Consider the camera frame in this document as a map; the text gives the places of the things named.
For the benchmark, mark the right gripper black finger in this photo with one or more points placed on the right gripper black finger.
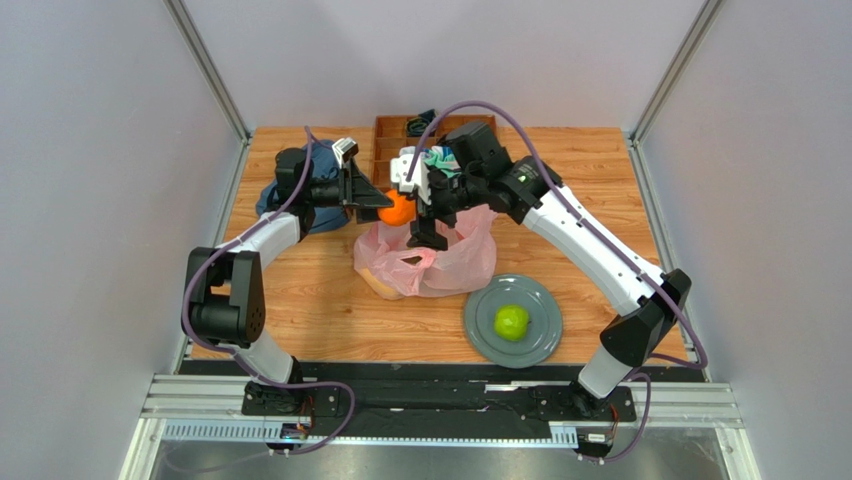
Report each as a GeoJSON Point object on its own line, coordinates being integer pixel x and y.
{"type": "Point", "coordinates": [422, 233]}
{"type": "Point", "coordinates": [440, 236]}

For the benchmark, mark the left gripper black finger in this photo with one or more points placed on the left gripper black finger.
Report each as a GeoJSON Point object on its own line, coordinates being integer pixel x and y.
{"type": "Point", "coordinates": [366, 215]}
{"type": "Point", "coordinates": [360, 192]}

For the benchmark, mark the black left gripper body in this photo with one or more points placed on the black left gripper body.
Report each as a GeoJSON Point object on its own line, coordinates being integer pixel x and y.
{"type": "Point", "coordinates": [328, 193]}

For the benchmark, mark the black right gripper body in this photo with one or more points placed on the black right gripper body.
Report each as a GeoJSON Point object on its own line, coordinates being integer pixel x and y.
{"type": "Point", "coordinates": [431, 211]}

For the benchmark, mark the orange fake fruit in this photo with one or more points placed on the orange fake fruit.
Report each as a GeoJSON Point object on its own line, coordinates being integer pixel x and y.
{"type": "Point", "coordinates": [400, 213]}

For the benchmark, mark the pink translucent plastic bag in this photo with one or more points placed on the pink translucent plastic bag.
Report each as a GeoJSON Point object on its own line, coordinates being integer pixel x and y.
{"type": "Point", "coordinates": [465, 267]}

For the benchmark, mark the green fake apple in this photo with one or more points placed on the green fake apple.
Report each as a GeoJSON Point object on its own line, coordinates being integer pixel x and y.
{"type": "Point", "coordinates": [511, 322]}

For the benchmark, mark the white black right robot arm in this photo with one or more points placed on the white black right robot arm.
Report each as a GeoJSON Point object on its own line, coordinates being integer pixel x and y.
{"type": "Point", "coordinates": [647, 300]}

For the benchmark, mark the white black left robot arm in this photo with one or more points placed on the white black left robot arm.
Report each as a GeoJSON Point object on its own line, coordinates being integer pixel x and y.
{"type": "Point", "coordinates": [224, 301]}

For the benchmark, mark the yellow fake fruit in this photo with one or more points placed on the yellow fake fruit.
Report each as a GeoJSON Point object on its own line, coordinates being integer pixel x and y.
{"type": "Point", "coordinates": [380, 288]}

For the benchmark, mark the blue crumpled cloth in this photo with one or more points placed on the blue crumpled cloth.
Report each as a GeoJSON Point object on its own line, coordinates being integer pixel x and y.
{"type": "Point", "coordinates": [324, 167]}

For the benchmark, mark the teal white sock right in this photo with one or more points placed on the teal white sock right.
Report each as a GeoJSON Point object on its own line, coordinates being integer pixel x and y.
{"type": "Point", "coordinates": [443, 159]}

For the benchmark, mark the wooden compartment tray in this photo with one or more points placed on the wooden compartment tray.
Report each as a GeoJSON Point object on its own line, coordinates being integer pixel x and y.
{"type": "Point", "coordinates": [389, 137]}

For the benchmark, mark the dark rolled sock back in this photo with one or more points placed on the dark rolled sock back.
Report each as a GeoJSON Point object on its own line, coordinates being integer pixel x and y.
{"type": "Point", "coordinates": [417, 126]}

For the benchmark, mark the grey round plate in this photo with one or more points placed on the grey round plate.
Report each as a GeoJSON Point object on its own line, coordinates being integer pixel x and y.
{"type": "Point", "coordinates": [544, 330]}

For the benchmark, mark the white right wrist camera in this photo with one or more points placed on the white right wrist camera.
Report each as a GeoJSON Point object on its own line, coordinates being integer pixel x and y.
{"type": "Point", "coordinates": [409, 175]}

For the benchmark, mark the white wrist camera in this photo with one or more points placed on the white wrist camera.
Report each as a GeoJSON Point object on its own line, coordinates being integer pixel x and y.
{"type": "Point", "coordinates": [345, 149]}
{"type": "Point", "coordinates": [409, 175]}

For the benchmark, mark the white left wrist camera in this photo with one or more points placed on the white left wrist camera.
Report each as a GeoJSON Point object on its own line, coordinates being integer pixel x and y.
{"type": "Point", "coordinates": [345, 149]}

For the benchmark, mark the aluminium frame rail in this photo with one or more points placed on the aluminium frame rail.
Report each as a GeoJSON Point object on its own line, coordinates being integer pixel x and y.
{"type": "Point", "coordinates": [204, 408]}

